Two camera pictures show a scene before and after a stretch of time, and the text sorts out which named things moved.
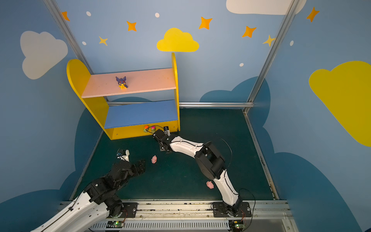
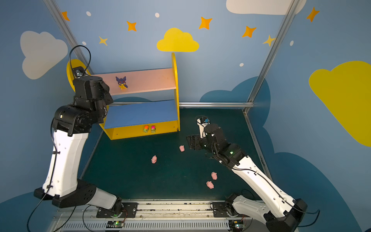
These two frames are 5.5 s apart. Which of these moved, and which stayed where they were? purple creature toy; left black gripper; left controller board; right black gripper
Moved: right black gripper; left black gripper
Stayed: purple creature toy; left controller board
